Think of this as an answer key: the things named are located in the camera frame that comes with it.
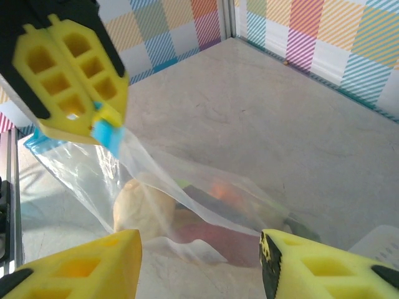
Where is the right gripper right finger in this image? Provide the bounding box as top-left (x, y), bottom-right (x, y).
top-left (259, 229), bottom-right (399, 299)

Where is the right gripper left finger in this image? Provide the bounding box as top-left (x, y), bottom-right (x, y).
top-left (0, 229), bottom-right (143, 299)

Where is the beige garlic toy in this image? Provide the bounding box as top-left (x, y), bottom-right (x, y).
top-left (112, 178), bottom-right (177, 240)

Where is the clear zip-top bag blue zipper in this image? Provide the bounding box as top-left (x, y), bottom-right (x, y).
top-left (23, 101), bottom-right (324, 268)

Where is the dark red toy vegetable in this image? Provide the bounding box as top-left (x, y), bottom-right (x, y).
top-left (173, 222), bottom-right (264, 268)

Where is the long dark eggplant toy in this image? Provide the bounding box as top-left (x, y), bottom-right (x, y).
top-left (177, 179), bottom-right (238, 219)

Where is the orange bumpy toy food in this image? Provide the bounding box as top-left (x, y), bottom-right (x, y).
top-left (210, 182), bottom-right (247, 205)

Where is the white plastic basket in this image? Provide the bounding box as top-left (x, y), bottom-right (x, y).
top-left (347, 224), bottom-right (399, 272)

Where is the long aluminium base rail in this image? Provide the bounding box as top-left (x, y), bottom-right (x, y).
top-left (6, 129), bottom-right (24, 268)

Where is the aluminium corner post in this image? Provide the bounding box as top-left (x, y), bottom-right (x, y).
top-left (219, 0), bottom-right (240, 40)

